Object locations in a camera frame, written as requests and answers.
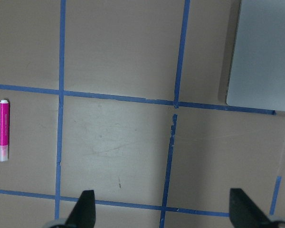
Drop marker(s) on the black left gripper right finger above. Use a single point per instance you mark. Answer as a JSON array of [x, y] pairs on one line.
[[244, 213]]

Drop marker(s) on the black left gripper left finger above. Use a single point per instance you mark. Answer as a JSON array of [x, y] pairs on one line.
[[83, 214]]

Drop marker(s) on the pink highlighter pen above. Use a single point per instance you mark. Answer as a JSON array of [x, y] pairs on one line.
[[4, 130]]

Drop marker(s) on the silver grey notebook laptop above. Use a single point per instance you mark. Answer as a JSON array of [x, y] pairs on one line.
[[257, 73]]

